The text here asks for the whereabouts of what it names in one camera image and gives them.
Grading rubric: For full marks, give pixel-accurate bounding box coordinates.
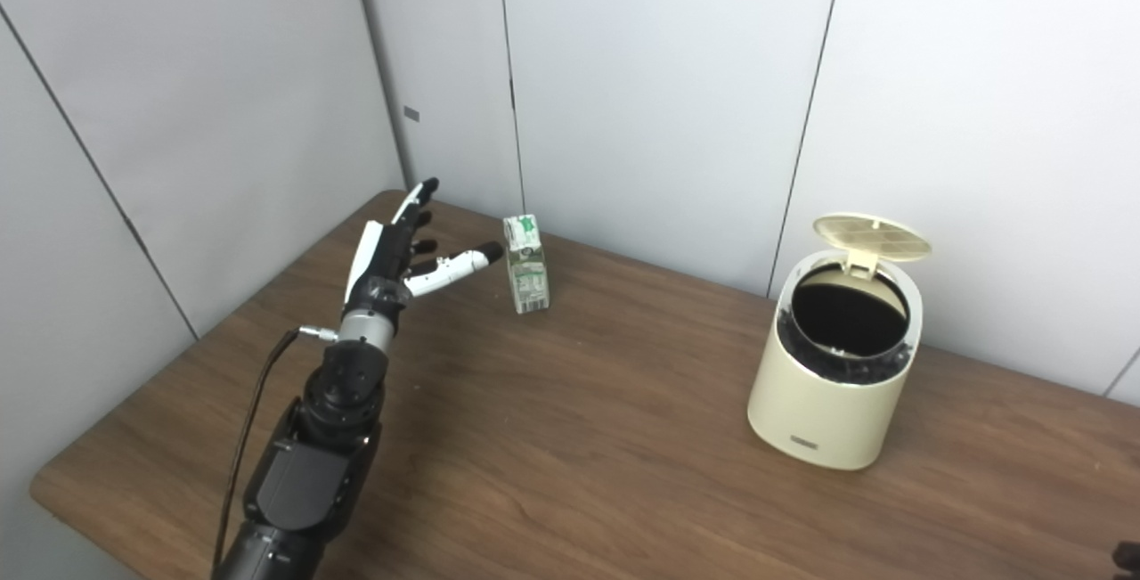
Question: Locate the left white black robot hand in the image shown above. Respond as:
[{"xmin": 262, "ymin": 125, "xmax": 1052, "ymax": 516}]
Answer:
[{"xmin": 343, "ymin": 177, "xmax": 505, "ymax": 318}]

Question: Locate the green white milk carton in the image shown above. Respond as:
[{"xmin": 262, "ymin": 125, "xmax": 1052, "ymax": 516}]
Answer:
[{"xmin": 503, "ymin": 213, "xmax": 550, "ymax": 315}]

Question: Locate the cream round bin lid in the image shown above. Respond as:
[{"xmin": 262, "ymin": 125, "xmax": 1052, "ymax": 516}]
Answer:
[{"xmin": 812, "ymin": 214, "xmax": 932, "ymax": 278}]

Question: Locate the cream-colored cylindrical bin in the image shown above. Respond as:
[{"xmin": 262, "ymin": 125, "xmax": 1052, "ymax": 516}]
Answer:
[{"xmin": 746, "ymin": 246, "xmax": 924, "ymax": 471}]

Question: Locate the black bin liner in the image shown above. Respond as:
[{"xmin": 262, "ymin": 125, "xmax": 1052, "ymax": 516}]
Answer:
[{"xmin": 777, "ymin": 264, "xmax": 916, "ymax": 385}]

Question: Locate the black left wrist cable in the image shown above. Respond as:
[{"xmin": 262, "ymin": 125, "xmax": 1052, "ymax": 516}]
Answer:
[{"xmin": 211, "ymin": 324, "xmax": 339, "ymax": 572}]

